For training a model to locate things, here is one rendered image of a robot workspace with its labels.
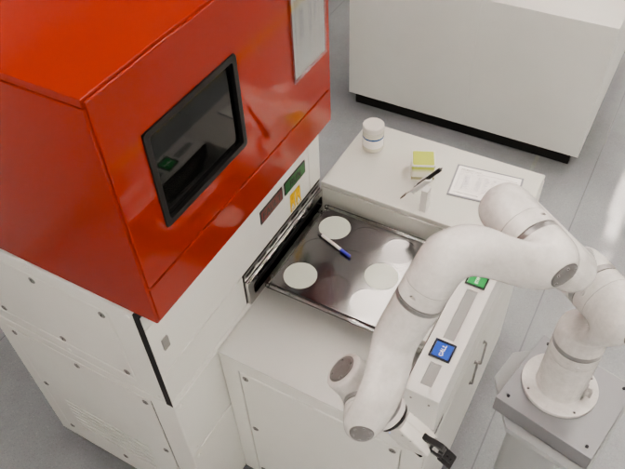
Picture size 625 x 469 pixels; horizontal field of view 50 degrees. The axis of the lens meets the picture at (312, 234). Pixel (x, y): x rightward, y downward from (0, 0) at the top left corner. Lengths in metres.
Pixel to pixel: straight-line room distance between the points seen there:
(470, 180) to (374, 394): 1.07
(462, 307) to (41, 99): 1.18
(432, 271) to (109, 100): 0.60
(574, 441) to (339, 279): 0.74
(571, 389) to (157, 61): 1.21
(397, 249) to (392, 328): 0.82
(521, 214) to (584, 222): 2.34
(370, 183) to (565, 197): 1.69
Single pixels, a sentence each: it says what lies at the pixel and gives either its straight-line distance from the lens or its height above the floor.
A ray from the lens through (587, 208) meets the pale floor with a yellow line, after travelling 3.64.
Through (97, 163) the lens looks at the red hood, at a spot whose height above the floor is 1.69.
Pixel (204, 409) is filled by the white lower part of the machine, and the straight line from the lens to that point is 2.05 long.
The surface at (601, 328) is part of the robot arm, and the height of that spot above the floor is 1.24.
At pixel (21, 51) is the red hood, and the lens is 1.29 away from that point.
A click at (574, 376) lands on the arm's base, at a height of 1.00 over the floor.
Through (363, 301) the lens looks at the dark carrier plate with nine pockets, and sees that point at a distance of 1.92.
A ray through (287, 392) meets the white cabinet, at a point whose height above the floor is 0.78.
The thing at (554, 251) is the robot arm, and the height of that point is 1.58.
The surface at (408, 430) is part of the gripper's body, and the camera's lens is 1.44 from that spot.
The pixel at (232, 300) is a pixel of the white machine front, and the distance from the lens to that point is 1.91.
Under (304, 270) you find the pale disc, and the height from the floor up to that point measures 0.90.
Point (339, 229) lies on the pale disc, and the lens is 2.10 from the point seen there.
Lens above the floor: 2.43
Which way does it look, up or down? 47 degrees down
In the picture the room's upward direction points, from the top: 3 degrees counter-clockwise
